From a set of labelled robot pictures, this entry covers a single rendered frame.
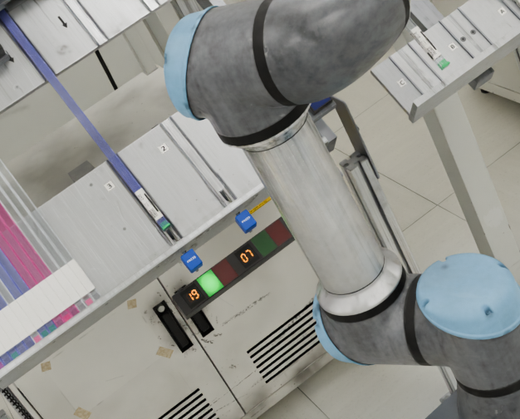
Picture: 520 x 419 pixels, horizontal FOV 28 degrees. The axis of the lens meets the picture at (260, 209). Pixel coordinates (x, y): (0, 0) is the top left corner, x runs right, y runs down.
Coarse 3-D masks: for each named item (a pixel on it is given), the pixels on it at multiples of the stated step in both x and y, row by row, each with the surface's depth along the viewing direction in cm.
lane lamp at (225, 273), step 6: (222, 264) 169; (228, 264) 169; (216, 270) 169; (222, 270) 169; (228, 270) 169; (234, 270) 169; (222, 276) 169; (228, 276) 169; (234, 276) 169; (222, 282) 168; (228, 282) 168
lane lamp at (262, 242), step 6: (258, 234) 171; (264, 234) 171; (252, 240) 171; (258, 240) 171; (264, 240) 171; (270, 240) 171; (258, 246) 170; (264, 246) 170; (270, 246) 170; (276, 246) 170; (264, 252) 170
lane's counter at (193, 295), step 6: (186, 288) 168; (192, 288) 168; (198, 288) 168; (180, 294) 168; (186, 294) 168; (192, 294) 168; (198, 294) 168; (186, 300) 167; (192, 300) 167; (198, 300) 167; (192, 306) 167
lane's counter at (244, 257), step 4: (248, 244) 170; (244, 248) 170; (248, 248) 170; (252, 248) 170; (236, 252) 170; (240, 252) 170; (244, 252) 170; (248, 252) 170; (252, 252) 170; (236, 256) 170; (240, 256) 170; (244, 256) 170; (248, 256) 170; (252, 256) 170; (256, 256) 170; (240, 260) 170; (244, 260) 170; (248, 260) 170; (252, 260) 170; (256, 260) 170; (244, 264) 169; (248, 264) 169
